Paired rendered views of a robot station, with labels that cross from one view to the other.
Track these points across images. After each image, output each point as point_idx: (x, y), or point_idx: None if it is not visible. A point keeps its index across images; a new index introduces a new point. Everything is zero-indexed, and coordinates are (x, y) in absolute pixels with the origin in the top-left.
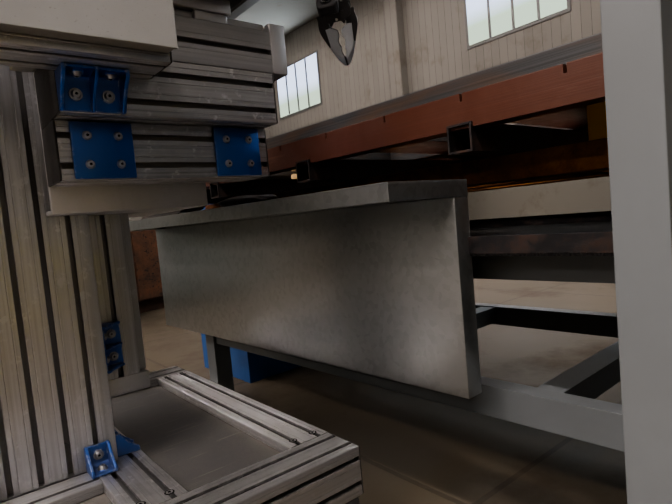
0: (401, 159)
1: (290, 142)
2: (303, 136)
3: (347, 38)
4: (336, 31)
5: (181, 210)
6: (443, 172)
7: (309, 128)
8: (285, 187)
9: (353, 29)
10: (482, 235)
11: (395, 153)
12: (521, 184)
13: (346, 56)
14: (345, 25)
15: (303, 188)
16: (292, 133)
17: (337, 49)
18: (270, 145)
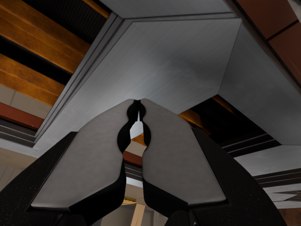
0: (132, 167)
1: (270, 52)
2: (252, 30)
3: (102, 140)
4: (149, 176)
5: None
6: None
7: (243, 22)
8: (242, 128)
9: (48, 167)
10: (62, 19)
11: (137, 176)
12: (17, 62)
13: (133, 101)
14: (79, 197)
15: (222, 134)
16: (271, 56)
17: (161, 118)
18: (296, 86)
